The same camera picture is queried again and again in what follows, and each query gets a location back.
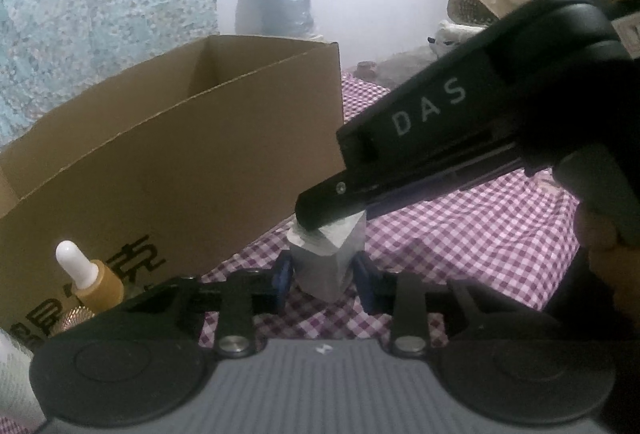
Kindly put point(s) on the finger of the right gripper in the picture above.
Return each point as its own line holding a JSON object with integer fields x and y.
{"x": 336, "y": 197}
{"x": 462, "y": 177}

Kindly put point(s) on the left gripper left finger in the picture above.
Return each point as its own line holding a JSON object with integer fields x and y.
{"x": 245, "y": 294}

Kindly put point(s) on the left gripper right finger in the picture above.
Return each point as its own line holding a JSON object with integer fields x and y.
{"x": 406, "y": 298}

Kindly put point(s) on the white charger plug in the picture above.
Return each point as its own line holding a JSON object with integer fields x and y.
{"x": 321, "y": 259}

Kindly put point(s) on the green dropper bottle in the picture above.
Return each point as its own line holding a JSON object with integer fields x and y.
{"x": 94, "y": 284}

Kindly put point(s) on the gold lid black jar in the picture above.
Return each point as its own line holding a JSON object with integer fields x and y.
{"x": 70, "y": 319}

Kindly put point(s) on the purple checkered tablecloth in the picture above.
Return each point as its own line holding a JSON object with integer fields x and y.
{"x": 514, "y": 234}

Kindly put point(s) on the brown cardboard box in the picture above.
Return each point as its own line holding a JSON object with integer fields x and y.
{"x": 167, "y": 169}

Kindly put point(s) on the white cylindrical bottle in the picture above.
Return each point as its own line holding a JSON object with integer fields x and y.
{"x": 18, "y": 401}

